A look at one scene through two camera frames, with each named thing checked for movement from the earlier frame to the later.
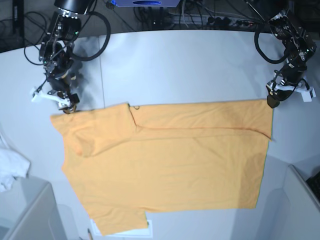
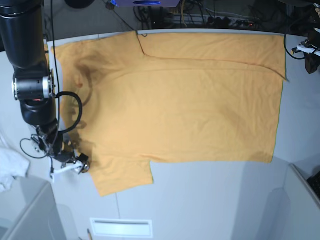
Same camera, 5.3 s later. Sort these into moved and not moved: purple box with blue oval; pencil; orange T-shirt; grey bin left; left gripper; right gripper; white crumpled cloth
Moved: right gripper; left gripper; orange T-shirt
Not moved: purple box with blue oval; white crumpled cloth; grey bin left; pencil
